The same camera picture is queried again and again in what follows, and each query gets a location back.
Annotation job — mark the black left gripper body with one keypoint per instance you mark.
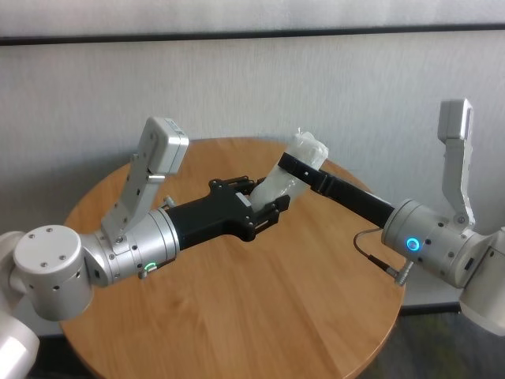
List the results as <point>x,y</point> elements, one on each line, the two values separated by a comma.
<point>213,217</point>

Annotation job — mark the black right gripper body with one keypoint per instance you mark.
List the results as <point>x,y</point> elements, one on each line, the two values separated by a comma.
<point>363,199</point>

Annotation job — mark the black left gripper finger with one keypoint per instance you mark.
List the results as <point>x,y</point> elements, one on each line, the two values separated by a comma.
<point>236,183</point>
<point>270,217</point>

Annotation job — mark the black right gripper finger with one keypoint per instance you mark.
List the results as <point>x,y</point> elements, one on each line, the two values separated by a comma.
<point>300,169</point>

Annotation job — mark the white sandbag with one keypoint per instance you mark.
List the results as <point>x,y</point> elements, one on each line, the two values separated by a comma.
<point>276,189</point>

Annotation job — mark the black skirting board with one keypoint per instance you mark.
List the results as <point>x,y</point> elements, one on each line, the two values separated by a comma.
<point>430,308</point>

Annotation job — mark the black wall trim strip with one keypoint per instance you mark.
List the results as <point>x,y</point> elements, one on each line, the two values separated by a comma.
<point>252,34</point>

